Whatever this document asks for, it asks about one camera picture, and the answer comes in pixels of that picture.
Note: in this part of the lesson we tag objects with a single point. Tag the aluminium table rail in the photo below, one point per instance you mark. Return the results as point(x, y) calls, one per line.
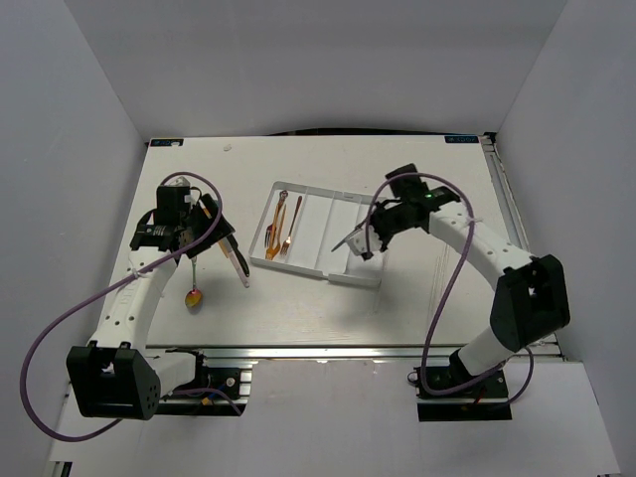
point(543, 350)

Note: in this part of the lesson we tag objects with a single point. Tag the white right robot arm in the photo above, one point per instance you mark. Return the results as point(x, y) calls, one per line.
point(530, 297)

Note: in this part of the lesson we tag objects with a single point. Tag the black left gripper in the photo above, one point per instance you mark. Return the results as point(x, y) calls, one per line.
point(223, 229)

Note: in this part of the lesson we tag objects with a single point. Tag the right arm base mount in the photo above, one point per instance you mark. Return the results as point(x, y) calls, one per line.
point(487, 400)

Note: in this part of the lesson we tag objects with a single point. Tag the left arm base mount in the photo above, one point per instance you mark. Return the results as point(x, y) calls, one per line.
point(218, 387)

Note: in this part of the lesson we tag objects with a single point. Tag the orange plastic fork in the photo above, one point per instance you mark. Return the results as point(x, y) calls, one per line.
point(277, 239)
point(272, 231)

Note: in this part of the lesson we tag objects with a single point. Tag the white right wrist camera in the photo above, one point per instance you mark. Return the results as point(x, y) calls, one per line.
point(366, 243)

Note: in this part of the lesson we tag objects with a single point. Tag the rose gold metal fork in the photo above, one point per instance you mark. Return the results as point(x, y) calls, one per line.
point(287, 243)

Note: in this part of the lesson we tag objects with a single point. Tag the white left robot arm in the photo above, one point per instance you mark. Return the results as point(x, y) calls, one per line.
point(113, 375)

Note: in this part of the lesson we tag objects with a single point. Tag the white divided cutlery tray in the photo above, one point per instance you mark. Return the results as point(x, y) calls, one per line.
point(324, 218)

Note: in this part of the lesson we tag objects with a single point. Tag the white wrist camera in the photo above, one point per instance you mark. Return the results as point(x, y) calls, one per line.
point(366, 243)
point(174, 181)

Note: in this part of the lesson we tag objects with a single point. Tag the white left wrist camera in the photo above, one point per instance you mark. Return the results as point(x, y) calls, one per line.
point(174, 181)

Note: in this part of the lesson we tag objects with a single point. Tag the orange plastic spoon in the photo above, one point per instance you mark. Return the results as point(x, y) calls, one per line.
point(205, 210)

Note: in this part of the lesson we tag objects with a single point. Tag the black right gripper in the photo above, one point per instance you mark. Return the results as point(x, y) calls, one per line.
point(385, 239)

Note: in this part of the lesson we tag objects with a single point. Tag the black knife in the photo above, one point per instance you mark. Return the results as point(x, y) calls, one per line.
point(236, 256)

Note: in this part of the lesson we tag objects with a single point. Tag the teal plastic knife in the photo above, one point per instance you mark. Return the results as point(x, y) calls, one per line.
point(347, 237)

